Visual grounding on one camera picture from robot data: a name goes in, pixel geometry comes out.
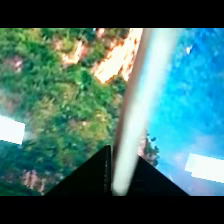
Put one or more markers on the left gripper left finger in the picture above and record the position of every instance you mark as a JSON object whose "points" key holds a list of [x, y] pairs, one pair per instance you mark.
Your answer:
{"points": [[90, 180]]}

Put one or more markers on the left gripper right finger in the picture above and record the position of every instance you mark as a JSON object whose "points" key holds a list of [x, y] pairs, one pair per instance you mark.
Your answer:
{"points": [[150, 181]]}

